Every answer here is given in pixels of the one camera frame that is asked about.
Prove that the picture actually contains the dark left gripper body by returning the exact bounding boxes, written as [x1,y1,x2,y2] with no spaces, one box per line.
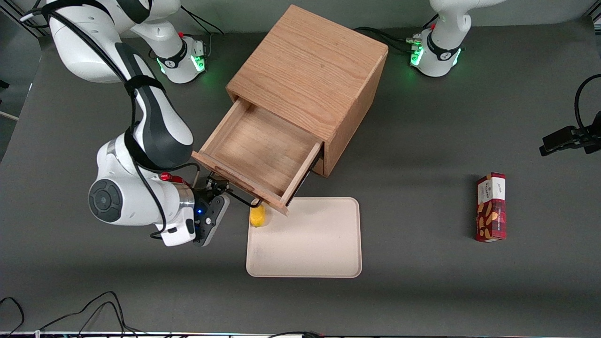
[585,111,601,154]

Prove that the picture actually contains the dark metal drawer handle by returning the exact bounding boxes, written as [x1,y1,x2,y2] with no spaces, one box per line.
[193,173,263,208]

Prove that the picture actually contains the wooden drawer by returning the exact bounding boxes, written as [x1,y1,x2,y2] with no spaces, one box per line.
[192,98,324,216]

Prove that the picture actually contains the wooden drawer cabinet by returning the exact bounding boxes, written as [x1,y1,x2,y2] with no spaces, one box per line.
[225,5,389,178]

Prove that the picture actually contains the yellow lemon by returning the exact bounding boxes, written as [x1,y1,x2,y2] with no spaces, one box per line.
[249,200,266,228]

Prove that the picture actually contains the beige plastic tray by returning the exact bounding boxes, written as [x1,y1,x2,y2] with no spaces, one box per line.
[246,197,362,278]

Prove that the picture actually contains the red plaid shortbread cookie box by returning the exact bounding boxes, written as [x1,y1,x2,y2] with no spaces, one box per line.
[475,172,507,243]

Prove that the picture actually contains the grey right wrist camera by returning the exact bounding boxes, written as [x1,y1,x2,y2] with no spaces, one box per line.
[193,194,230,247]

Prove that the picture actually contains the black looped cable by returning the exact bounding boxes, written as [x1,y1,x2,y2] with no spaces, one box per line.
[575,74,601,130]

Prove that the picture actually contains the black floor cable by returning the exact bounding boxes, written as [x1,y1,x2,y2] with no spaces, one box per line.
[0,296,25,338]
[39,291,146,338]

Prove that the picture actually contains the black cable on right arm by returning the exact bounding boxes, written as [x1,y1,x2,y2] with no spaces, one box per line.
[21,0,202,240]

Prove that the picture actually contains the black cable at right arm base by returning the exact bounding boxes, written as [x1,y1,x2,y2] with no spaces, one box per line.
[181,6,224,36]

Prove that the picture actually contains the black cables at left arm base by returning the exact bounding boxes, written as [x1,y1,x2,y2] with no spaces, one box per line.
[353,26,423,53]

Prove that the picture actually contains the aluminium frame rail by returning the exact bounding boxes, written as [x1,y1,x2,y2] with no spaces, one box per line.
[0,0,47,38]

